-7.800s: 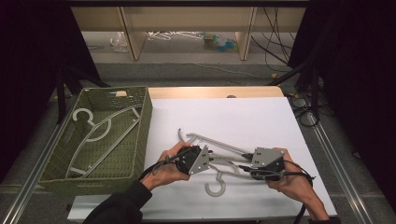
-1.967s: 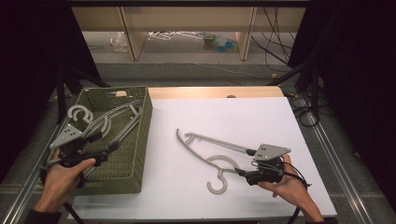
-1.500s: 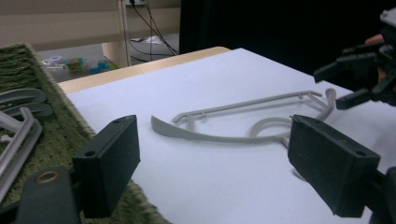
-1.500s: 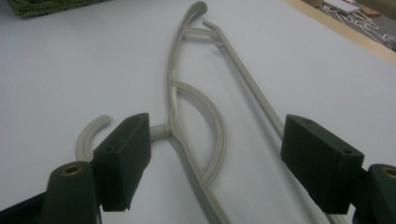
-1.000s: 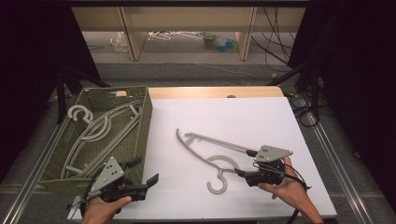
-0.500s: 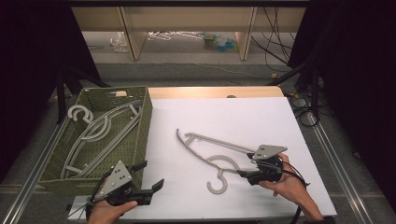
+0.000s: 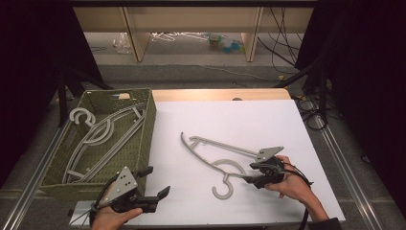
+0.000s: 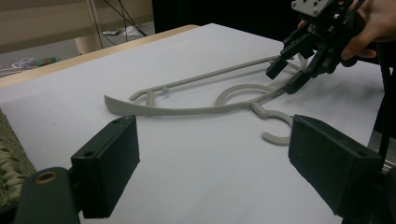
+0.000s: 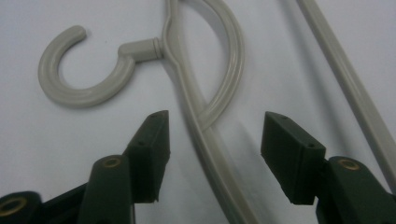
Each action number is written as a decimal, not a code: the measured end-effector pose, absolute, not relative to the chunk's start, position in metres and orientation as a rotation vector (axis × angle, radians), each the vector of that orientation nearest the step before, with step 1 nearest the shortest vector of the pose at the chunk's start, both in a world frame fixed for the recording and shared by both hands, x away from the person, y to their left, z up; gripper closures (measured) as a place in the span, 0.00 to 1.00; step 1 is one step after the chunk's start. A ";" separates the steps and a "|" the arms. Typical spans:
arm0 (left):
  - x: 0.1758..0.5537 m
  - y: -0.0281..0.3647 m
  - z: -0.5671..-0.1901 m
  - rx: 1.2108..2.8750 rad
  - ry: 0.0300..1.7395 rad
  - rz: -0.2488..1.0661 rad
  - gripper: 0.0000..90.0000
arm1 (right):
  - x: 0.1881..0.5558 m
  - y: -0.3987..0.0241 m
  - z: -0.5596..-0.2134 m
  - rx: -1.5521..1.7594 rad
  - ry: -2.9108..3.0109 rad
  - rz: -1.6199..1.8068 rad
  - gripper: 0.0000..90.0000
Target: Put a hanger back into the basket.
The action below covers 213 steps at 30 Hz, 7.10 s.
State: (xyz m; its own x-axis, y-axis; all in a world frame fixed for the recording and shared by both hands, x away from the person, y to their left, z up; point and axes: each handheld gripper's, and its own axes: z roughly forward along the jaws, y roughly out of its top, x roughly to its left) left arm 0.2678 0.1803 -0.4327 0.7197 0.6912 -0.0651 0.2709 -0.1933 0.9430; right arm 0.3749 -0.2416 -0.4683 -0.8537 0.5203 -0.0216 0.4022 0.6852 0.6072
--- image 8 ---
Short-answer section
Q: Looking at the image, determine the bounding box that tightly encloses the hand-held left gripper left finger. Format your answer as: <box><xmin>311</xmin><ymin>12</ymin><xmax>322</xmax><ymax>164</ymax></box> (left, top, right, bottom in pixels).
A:
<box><xmin>70</xmin><ymin>114</ymin><xmax>141</xmax><ymax>219</ymax></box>

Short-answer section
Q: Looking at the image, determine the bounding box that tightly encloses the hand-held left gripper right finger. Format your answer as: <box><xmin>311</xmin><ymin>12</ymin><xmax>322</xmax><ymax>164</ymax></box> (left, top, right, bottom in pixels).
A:
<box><xmin>287</xmin><ymin>114</ymin><xmax>384</xmax><ymax>219</ymax></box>

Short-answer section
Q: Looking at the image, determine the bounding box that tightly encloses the grey plastic clothes hanger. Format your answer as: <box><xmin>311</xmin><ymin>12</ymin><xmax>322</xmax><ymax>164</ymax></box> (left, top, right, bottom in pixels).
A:
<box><xmin>103</xmin><ymin>54</ymin><xmax>309</xmax><ymax>147</ymax></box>

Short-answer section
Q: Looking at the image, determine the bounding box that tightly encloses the black curtain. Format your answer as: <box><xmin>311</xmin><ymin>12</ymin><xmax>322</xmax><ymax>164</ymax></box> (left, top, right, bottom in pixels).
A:
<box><xmin>151</xmin><ymin>0</ymin><xmax>302</xmax><ymax>43</ymax></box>

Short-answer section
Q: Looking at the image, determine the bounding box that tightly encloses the black metal stand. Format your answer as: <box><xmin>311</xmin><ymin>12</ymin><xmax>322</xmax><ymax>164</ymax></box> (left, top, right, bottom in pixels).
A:
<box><xmin>373</xmin><ymin>40</ymin><xmax>396</xmax><ymax>164</ymax></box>

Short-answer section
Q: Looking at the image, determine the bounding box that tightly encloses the woven straw basket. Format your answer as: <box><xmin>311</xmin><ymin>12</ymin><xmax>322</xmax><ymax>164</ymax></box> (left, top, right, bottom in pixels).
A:
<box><xmin>0</xmin><ymin>108</ymin><xmax>37</xmax><ymax>208</ymax></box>

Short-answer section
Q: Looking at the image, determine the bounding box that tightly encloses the white table sheet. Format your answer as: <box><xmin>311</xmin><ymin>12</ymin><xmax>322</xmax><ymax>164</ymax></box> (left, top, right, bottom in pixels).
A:
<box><xmin>0</xmin><ymin>22</ymin><xmax>386</xmax><ymax>224</ymax></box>

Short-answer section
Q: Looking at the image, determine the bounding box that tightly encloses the clear plastic packaging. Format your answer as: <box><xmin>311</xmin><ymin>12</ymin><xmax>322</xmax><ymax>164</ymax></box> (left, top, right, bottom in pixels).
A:
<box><xmin>11</xmin><ymin>56</ymin><xmax>61</xmax><ymax>69</ymax></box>

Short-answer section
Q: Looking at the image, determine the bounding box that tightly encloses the white paper scrap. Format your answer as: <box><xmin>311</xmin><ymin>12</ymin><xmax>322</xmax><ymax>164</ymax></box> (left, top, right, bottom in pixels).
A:
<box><xmin>102</xmin><ymin>25</ymin><xmax>142</xmax><ymax>37</ymax></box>

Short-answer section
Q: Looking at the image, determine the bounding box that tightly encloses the beige wooden desk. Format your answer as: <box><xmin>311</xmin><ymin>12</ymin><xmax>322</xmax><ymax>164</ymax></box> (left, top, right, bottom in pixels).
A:
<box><xmin>0</xmin><ymin>0</ymin><xmax>155</xmax><ymax>56</ymax></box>

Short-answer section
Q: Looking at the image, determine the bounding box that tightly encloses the black power cable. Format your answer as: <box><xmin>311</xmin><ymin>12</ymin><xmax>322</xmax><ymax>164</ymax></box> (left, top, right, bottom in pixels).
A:
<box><xmin>104</xmin><ymin>0</ymin><xmax>148</xmax><ymax>37</ymax></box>
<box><xmin>88</xmin><ymin>0</ymin><xmax>106</xmax><ymax>50</ymax></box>

